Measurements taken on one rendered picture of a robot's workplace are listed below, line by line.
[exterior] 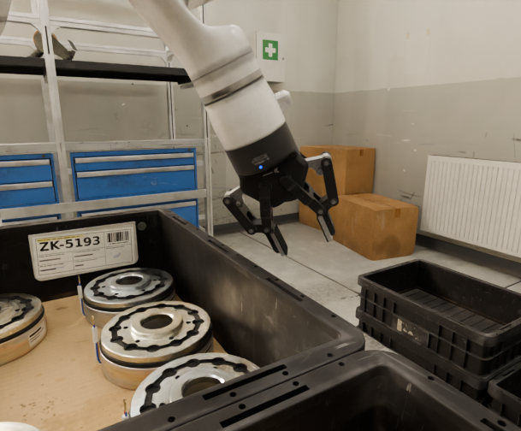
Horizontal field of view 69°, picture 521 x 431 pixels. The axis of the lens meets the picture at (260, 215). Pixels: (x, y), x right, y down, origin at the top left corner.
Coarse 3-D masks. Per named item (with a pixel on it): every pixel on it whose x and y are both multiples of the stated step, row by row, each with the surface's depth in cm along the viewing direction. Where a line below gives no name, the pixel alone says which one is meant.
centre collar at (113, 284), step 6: (114, 276) 46; (120, 276) 46; (126, 276) 46; (132, 276) 47; (138, 276) 47; (144, 276) 46; (108, 282) 45; (114, 282) 44; (138, 282) 44; (144, 282) 44; (150, 282) 45; (114, 288) 43; (120, 288) 43; (126, 288) 43; (132, 288) 43; (138, 288) 44
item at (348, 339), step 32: (32, 224) 45; (64, 224) 47; (192, 224) 46; (224, 256) 35; (288, 288) 28; (320, 320) 24; (320, 352) 20; (352, 352) 21; (224, 384) 18; (256, 384) 18; (160, 416) 16; (192, 416) 16
